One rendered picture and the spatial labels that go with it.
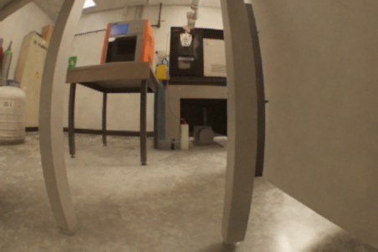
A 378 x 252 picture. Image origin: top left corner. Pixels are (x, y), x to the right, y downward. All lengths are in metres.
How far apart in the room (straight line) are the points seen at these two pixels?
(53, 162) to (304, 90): 0.53
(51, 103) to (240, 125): 0.42
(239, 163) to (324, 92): 0.20
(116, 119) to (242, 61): 2.83
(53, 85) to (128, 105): 2.61
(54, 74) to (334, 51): 0.52
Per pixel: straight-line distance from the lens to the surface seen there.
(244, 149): 0.32
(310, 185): 0.28
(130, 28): 1.36
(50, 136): 0.42
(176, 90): 1.63
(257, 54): 0.97
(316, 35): 0.27
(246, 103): 0.32
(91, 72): 1.22
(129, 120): 2.95
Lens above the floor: 0.33
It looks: 3 degrees up
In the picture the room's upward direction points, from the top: straight up
